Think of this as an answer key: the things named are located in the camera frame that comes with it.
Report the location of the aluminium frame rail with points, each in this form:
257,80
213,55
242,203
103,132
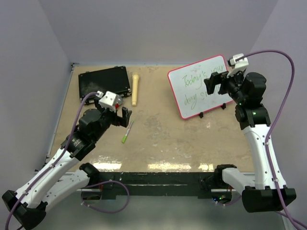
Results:
66,89

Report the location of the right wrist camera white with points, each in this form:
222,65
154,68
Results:
238,64

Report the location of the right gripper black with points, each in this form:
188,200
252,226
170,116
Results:
215,79

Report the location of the cream toy microphone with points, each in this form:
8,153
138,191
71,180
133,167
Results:
135,81

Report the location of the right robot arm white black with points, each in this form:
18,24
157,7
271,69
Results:
268,191

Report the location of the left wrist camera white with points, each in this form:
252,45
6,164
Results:
109,100

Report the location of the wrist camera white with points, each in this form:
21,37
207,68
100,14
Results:
109,100
238,64

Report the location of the black hard case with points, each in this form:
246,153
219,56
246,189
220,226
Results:
113,79

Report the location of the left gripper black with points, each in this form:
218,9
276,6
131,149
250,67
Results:
118,120

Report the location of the wire whiteboard stand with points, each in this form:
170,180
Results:
223,106

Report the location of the green marker cap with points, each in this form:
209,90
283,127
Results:
124,139

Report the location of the pink framed whiteboard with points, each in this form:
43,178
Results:
189,90

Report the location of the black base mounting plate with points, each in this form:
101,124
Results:
109,185

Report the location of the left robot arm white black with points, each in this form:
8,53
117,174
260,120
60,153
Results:
30,203

